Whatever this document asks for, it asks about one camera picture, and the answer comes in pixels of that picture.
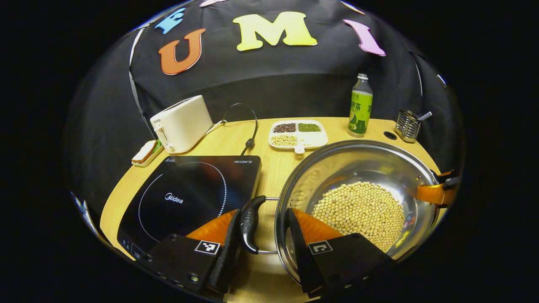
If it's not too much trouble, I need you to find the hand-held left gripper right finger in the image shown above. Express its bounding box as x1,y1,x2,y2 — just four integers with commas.
287,207,397,298

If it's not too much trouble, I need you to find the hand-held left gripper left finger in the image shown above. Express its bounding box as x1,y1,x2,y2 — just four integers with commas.
137,209,241,301

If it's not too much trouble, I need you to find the black induction cooktop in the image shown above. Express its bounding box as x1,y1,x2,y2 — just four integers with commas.
117,155,262,260

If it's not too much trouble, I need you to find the steel pot with black handles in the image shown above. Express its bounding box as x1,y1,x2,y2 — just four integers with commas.
240,140,441,288

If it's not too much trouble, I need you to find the metal mesh utensil holder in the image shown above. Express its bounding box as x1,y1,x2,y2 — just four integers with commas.
395,109,422,144

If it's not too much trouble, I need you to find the pile of soybeans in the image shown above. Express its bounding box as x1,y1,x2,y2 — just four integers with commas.
312,181,406,253

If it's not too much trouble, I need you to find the green tea bottle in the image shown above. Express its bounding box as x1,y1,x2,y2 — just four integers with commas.
348,73,374,138

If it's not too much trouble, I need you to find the white divided bean dish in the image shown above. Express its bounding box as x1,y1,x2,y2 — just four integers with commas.
269,120,329,154

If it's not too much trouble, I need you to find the small white plate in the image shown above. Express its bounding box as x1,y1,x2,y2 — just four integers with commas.
134,141,164,167

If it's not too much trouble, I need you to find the bread slice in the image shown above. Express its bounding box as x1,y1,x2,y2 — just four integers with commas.
131,140,157,165

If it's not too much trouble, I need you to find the white toaster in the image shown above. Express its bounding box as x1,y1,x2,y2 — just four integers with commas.
150,95,213,154

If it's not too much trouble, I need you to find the cluttered side desk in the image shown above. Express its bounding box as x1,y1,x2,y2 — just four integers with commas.
71,191,99,238

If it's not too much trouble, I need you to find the black backdrop cloth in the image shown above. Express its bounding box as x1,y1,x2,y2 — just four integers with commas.
63,0,466,219

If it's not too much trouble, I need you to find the black power cable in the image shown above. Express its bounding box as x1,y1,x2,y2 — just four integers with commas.
221,103,259,156

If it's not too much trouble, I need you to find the white toaster cable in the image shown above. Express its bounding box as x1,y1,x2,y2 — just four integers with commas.
205,120,228,136

